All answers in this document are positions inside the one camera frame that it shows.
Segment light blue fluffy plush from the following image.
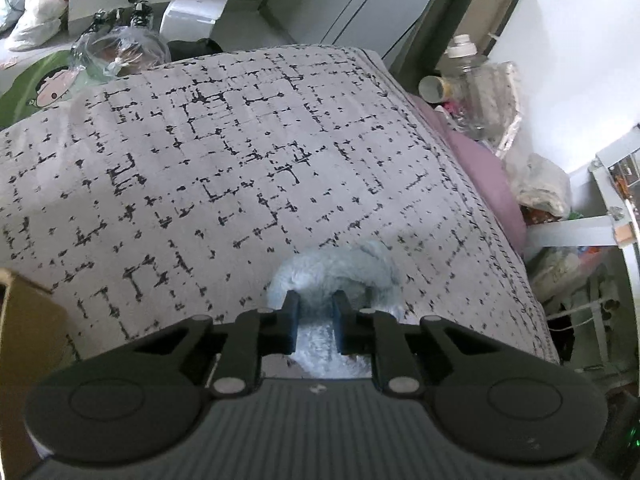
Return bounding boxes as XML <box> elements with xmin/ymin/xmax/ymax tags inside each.
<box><xmin>264</xmin><ymin>238</ymin><xmax>407</xmax><ymax>380</ymax></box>

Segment white black patterned sofa cover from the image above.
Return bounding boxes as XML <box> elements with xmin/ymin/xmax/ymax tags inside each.
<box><xmin>1</xmin><ymin>46</ymin><xmax>558</xmax><ymax>361</ymax></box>

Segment pink cushion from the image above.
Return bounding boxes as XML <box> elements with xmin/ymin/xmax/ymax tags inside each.
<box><xmin>409</xmin><ymin>94</ymin><xmax>526</xmax><ymax>257</ymax></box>

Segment crumpled beige plastic bag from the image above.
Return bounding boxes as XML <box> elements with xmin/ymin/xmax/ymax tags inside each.
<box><xmin>480</xmin><ymin>62</ymin><xmax>572</xmax><ymax>218</ymax></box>

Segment brown cardboard box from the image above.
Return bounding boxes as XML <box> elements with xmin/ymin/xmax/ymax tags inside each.
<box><xmin>1</xmin><ymin>269</ymin><xmax>67</xmax><ymax>479</ymax></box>

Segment paper cup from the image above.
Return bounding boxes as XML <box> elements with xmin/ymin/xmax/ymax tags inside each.
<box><xmin>418</xmin><ymin>76</ymin><xmax>457</xmax><ymax>104</ymax></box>

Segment clear plastic bottle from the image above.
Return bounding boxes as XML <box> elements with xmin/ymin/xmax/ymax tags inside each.
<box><xmin>445</xmin><ymin>34</ymin><xmax>500</xmax><ymax>141</ymax></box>

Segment black clothes on floor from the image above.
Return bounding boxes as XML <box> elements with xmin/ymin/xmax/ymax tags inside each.
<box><xmin>168</xmin><ymin>38</ymin><xmax>224</xmax><ymax>62</ymax></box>

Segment clear plastic bag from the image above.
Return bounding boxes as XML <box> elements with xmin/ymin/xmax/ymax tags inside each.
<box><xmin>70</xmin><ymin>26</ymin><xmax>171</xmax><ymax>82</ymax></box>

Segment white square box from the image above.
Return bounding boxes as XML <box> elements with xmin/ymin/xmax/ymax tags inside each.
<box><xmin>160</xmin><ymin>0</ymin><xmax>228</xmax><ymax>41</ymax></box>

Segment green cartoon leaf rug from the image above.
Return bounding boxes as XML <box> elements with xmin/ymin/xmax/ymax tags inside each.
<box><xmin>0</xmin><ymin>50</ymin><xmax>98</xmax><ymax>129</ymax></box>

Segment dark framed board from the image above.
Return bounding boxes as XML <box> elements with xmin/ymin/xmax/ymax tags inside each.
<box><xmin>390</xmin><ymin>0</ymin><xmax>518</xmax><ymax>93</ymax></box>

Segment white plastic bag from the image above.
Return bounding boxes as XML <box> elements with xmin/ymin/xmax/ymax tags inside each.
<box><xmin>8</xmin><ymin>0</ymin><xmax>68</xmax><ymax>52</ymax></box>

